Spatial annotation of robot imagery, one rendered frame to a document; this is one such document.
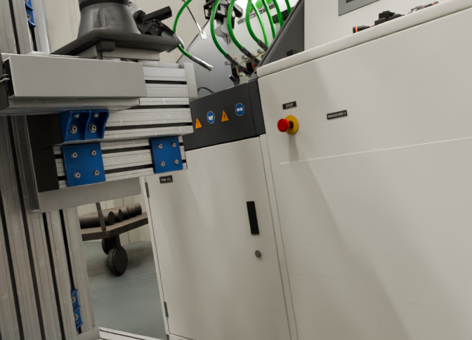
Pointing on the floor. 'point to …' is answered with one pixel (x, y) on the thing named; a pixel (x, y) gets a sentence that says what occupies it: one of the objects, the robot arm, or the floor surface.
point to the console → (377, 173)
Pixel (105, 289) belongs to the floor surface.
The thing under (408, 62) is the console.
